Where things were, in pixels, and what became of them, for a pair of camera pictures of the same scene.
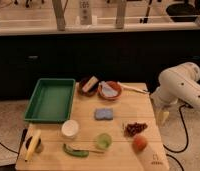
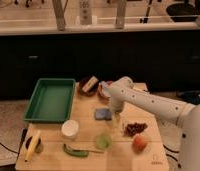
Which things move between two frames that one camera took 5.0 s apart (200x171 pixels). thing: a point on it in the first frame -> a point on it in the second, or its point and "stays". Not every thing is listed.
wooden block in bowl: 90,84 stays
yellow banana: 32,144 stays
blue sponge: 103,114 stays
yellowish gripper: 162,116 -> 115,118
